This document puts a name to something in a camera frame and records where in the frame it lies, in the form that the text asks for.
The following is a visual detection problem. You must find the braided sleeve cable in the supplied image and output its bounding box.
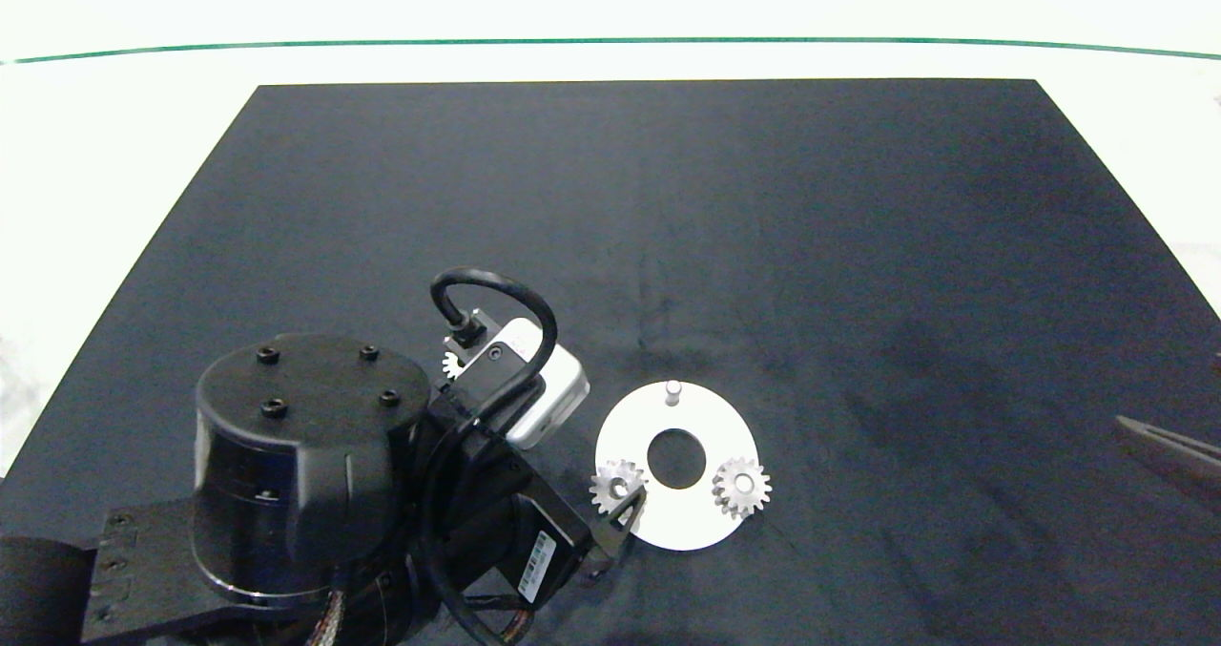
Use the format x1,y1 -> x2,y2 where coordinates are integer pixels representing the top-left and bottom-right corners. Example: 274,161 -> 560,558
303,584 -> 349,646

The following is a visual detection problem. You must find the dark mat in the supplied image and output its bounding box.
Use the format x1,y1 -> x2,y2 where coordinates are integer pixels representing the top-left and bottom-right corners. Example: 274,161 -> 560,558
0,77 -> 1221,646

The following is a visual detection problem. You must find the black camera cable loop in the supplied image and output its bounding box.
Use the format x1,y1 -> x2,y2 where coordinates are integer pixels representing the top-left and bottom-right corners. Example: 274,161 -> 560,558
416,266 -> 560,646

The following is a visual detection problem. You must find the silver boxy wrist camera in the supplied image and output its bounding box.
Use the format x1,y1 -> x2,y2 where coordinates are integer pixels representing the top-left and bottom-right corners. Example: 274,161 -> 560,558
466,316 -> 591,451

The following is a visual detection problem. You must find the round white carrier plate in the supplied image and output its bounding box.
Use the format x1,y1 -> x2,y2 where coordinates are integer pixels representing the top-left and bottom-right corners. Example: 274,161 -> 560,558
594,380 -> 762,552

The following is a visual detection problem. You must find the thin green strip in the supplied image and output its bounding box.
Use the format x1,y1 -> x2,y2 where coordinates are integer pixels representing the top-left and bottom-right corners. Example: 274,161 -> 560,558
0,36 -> 1221,66

